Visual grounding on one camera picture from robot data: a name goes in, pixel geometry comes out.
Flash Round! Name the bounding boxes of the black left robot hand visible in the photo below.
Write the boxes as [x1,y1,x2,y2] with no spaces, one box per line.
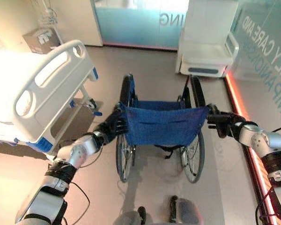
[99,106,129,144]

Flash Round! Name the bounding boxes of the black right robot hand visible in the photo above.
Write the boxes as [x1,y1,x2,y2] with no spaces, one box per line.
[206,104,247,142]

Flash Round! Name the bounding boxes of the blue folding wheelchair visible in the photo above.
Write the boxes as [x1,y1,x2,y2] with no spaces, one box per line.
[115,73,210,184]

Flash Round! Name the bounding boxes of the white hospital bed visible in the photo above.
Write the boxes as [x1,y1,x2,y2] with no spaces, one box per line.
[0,39,103,160]

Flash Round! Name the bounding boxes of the orange floor light strip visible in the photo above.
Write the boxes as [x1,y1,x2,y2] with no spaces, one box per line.
[225,71,281,225]

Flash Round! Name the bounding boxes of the white bedside cabinet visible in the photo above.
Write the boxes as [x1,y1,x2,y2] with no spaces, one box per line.
[175,0,239,78]

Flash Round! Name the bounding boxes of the silver robot legs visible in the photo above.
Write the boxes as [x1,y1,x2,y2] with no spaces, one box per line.
[112,195,203,225]

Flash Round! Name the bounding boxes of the frosted glass partition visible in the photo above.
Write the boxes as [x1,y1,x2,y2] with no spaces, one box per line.
[91,0,190,49]

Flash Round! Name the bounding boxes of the brown cardboard box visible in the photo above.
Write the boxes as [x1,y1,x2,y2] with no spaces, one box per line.
[22,27,62,53]

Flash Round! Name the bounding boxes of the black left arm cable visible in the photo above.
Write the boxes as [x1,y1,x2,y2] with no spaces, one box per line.
[62,180,90,225]

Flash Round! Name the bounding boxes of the lettered glass wall panel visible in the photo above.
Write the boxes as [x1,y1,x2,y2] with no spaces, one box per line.
[229,0,281,128]

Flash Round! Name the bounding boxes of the white wire basket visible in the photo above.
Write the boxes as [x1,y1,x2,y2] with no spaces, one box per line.
[38,8,59,28]

